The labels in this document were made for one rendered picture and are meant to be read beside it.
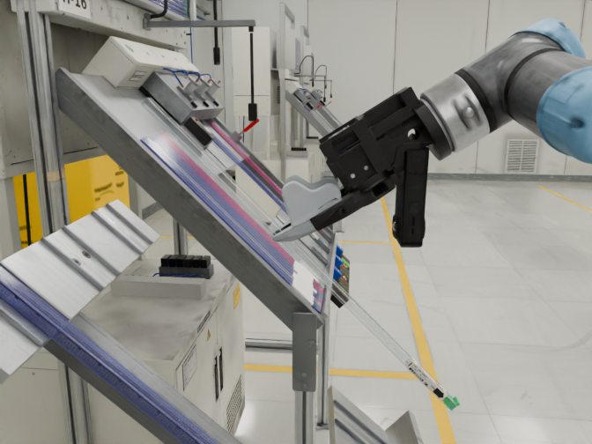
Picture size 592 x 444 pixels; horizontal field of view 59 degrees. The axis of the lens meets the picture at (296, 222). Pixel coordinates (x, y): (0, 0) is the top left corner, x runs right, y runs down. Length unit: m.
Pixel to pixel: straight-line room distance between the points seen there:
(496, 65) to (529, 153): 7.47
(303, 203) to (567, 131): 0.26
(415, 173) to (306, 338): 0.55
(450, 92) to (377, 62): 7.08
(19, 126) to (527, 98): 1.01
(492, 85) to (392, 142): 0.11
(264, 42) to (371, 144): 4.09
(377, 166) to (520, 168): 7.49
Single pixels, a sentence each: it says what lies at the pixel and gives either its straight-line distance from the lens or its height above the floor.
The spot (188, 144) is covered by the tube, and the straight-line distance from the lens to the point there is 0.59.
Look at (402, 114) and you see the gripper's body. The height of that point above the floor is 1.15.
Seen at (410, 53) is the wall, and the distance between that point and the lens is 7.68.
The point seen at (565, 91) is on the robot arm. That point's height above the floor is 1.17.
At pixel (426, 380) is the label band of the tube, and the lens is 0.67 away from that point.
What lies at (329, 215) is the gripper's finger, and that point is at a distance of 0.55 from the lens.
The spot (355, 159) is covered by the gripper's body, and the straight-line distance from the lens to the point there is 0.55.
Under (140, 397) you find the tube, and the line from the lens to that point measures 0.43.
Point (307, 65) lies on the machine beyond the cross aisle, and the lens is 6.12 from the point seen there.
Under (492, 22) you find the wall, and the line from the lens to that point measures 7.89.
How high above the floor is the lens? 1.16
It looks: 13 degrees down
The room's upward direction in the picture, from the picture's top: straight up
